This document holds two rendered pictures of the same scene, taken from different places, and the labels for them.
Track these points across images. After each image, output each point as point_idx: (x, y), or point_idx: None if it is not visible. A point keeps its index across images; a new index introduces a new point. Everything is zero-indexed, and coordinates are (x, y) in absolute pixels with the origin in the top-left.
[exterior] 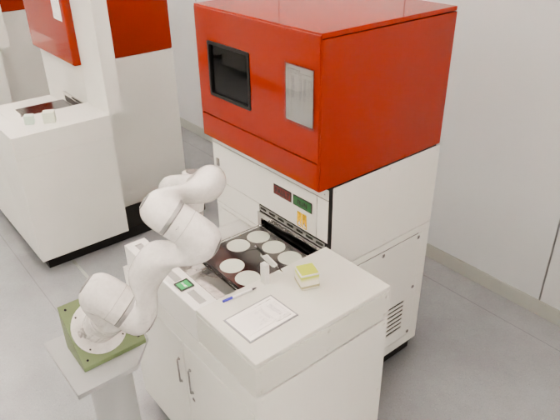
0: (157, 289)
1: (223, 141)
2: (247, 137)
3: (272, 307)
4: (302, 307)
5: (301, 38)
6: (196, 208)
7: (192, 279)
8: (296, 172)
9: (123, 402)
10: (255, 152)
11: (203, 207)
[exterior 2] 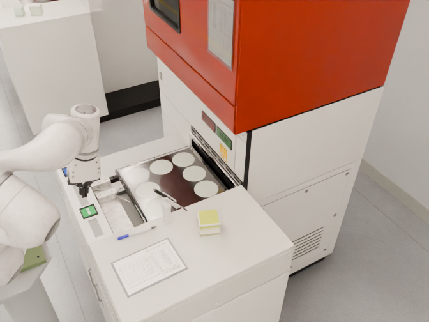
0: (6, 252)
1: (161, 59)
2: (178, 61)
3: (164, 253)
4: (195, 258)
5: None
6: (85, 148)
7: (99, 206)
8: (216, 108)
9: (28, 308)
10: (184, 76)
11: (96, 145)
